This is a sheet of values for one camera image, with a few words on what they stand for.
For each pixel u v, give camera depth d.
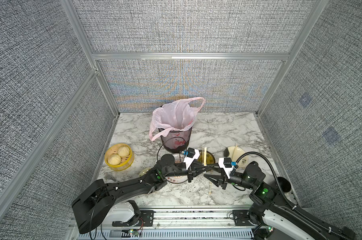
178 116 0.95
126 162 0.88
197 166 0.64
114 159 0.88
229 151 0.98
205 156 0.61
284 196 0.53
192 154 0.59
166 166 0.56
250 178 0.54
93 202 0.43
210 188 0.83
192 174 0.60
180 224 0.73
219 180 0.60
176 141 0.86
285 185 0.77
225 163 0.57
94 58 0.88
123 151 0.90
